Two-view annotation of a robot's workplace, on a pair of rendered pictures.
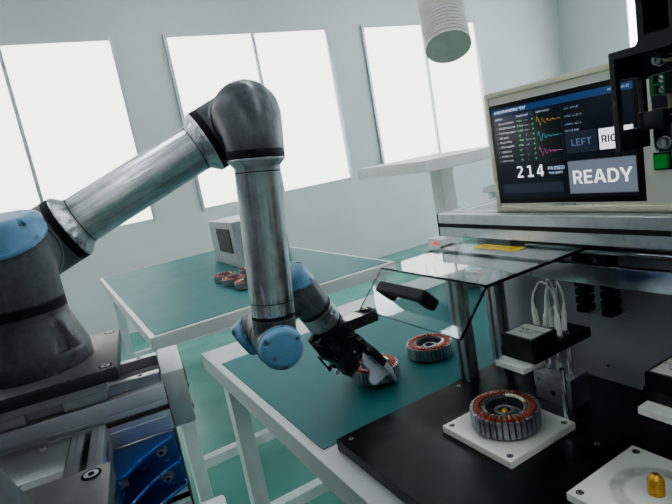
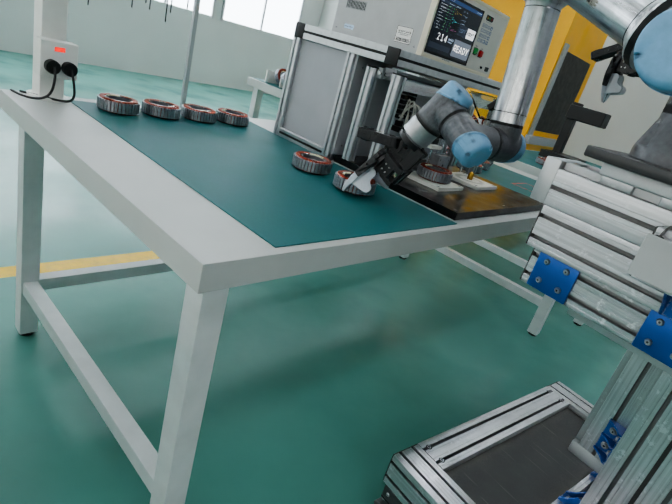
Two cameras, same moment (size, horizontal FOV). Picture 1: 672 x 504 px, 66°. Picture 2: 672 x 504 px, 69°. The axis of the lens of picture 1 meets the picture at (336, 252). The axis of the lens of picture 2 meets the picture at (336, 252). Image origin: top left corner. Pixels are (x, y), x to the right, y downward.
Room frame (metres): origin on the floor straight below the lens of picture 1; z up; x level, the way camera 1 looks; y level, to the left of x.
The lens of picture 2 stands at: (1.61, 1.11, 1.07)
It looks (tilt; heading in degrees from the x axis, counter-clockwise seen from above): 22 degrees down; 247
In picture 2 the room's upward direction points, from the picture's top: 16 degrees clockwise
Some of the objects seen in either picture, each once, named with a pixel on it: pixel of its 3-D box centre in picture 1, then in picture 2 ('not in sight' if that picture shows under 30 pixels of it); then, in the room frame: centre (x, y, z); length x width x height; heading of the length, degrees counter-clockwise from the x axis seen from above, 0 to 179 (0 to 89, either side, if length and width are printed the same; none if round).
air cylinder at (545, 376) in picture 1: (561, 383); not in sight; (0.85, -0.35, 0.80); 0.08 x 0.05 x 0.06; 28
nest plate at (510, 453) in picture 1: (506, 427); (432, 180); (0.79, -0.23, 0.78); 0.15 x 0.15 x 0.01; 28
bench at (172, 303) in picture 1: (233, 334); not in sight; (2.86, 0.67, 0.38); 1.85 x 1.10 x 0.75; 28
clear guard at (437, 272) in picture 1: (480, 275); (455, 96); (0.81, -0.22, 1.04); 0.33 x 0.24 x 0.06; 118
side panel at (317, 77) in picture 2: not in sight; (313, 97); (1.15, -0.48, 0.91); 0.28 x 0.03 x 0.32; 118
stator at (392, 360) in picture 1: (374, 369); (354, 182); (1.12, -0.04, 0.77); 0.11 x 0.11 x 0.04
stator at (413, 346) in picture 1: (429, 347); (312, 162); (1.20, -0.18, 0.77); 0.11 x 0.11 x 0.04
